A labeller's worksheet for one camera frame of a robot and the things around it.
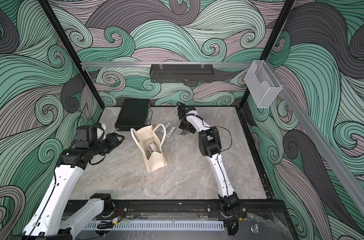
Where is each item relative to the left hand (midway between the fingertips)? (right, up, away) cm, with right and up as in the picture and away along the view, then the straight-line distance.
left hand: (121, 137), depth 72 cm
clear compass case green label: (+32, 0, +29) cm, 43 cm away
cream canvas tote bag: (+16, -14, +11) cm, 24 cm away
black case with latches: (-6, +14, +42) cm, 44 cm away
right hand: (+33, +1, +33) cm, 47 cm away
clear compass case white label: (+11, -8, +16) cm, 21 cm away
